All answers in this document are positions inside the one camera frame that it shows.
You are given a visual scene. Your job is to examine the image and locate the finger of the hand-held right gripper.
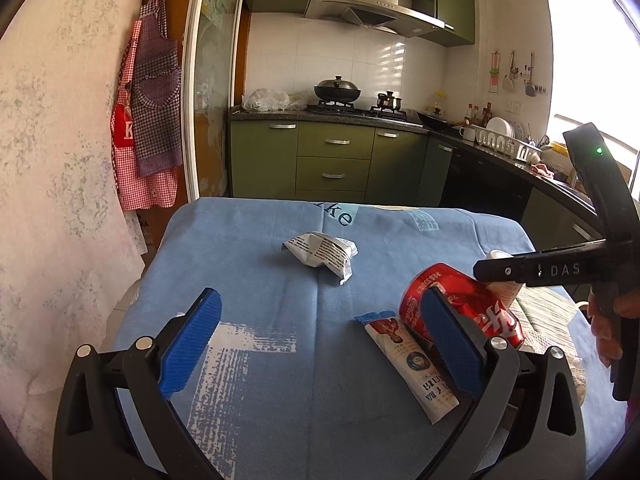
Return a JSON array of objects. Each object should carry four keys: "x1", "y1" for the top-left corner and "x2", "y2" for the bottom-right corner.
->
[{"x1": 473, "y1": 240, "x2": 611, "y2": 289}]

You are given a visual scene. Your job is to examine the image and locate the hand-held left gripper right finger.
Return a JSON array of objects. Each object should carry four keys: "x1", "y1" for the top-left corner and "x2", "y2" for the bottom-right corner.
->
[{"x1": 421, "y1": 287, "x2": 588, "y2": 480}]

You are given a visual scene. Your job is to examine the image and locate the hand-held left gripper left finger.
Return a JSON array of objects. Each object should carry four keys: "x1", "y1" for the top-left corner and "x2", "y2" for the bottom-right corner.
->
[{"x1": 52, "y1": 287, "x2": 223, "y2": 480}]

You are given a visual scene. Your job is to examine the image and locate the small white bottle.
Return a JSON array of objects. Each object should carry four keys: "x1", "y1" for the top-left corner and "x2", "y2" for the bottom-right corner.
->
[{"x1": 485, "y1": 249, "x2": 526, "y2": 311}]

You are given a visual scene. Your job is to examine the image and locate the white packet with blue end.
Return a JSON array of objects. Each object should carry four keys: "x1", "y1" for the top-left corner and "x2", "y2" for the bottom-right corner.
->
[{"x1": 354, "y1": 310, "x2": 460, "y2": 425}]

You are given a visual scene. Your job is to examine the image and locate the red soda can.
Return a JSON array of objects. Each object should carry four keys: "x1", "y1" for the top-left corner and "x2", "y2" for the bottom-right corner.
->
[{"x1": 398, "y1": 262, "x2": 526, "y2": 351}]

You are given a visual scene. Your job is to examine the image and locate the white printed wrapper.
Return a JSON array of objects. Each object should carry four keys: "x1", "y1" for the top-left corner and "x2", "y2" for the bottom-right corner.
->
[{"x1": 281, "y1": 231, "x2": 358, "y2": 286}]

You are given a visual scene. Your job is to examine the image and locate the person's right hand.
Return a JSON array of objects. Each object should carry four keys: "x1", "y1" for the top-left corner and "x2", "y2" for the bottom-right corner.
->
[{"x1": 586, "y1": 290, "x2": 640, "y2": 368}]

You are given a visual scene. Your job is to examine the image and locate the green cabinet below sink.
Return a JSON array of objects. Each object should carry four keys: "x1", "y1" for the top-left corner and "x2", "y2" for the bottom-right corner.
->
[{"x1": 520, "y1": 187, "x2": 601, "y2": 253}]

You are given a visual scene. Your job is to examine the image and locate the black built-in appliance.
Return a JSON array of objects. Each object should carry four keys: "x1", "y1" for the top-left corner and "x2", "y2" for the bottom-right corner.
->
[{"x1": 440, "y1": 152, "x2": 533, "y2": 231}]

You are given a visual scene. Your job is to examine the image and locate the blue printed tablecloth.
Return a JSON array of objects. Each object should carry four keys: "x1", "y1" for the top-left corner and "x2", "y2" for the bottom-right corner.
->
[{"x1": 112, "y1": 197, "x2": 628, "y2": 480}]

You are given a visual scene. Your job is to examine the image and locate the white dish rack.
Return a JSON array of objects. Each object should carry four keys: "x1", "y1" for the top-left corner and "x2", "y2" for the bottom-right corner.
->
[{"x1": 472, "y1": 127, "x2": 543, "y2": 162}]

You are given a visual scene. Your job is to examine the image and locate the white plastic bag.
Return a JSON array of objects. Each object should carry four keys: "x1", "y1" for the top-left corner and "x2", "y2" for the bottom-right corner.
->
[{"x1": 565, "y1": 354, "x2": 589, "y2": 407}]

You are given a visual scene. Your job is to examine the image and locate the bright window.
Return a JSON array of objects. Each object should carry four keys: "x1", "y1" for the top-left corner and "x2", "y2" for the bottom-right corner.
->
[{"x1": 545, "y1": 0, "x2": 640, "y2": 161}]

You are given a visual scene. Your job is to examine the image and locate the condiment bottles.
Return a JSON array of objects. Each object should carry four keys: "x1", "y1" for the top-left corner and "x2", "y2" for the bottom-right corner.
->
[{"x1": 465, "y1": 102, "x2": 493, "y2": 126}]

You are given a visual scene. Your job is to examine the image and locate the hanging kitchen utensils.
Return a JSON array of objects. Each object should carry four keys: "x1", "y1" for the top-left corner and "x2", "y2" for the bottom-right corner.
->
[{"x1": 487, "y1": 50, "x2": 546, "y2": 97}]

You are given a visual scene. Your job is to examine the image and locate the red checked apron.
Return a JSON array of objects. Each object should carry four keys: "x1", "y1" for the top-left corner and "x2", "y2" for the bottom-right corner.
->
[{"x1": 111, "y1": 20, "x2": 180, "y2": 211}]

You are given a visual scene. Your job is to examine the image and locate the black frying pan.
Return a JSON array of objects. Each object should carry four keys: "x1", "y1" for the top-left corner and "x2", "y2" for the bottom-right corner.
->
[{"x1": 416, "y1": 111, "x2": 458, "y2": 133}]

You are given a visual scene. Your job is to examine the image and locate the green base cabinet with drawers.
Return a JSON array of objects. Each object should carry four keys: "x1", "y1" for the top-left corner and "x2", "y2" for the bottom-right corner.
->
[{"x1": 229, "y1": 120, "x2": 431, "y2": 208}]

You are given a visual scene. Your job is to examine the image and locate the purple checked apron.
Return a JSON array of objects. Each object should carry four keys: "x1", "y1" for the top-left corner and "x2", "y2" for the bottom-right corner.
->
[{"x1": 131, "y1": 0, "x2": 183, "y2": 177}]

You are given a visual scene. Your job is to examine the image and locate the black gas stove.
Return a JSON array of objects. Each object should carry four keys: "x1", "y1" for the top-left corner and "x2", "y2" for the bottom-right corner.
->
[{"x1": 306, "y1": 102, "x2": 408, "y2": 121}]

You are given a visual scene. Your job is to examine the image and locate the clear plastic bag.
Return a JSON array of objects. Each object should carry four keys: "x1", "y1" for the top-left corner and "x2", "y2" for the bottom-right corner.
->
[{"x1": 242, "y1": 88, "x2": 308, "y2": 112}]

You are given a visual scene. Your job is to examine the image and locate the black wok with lid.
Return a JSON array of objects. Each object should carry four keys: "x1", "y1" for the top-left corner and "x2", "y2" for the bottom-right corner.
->
[{"x1": 313, "y1": 76, "x2": 362, "y2": 106}]

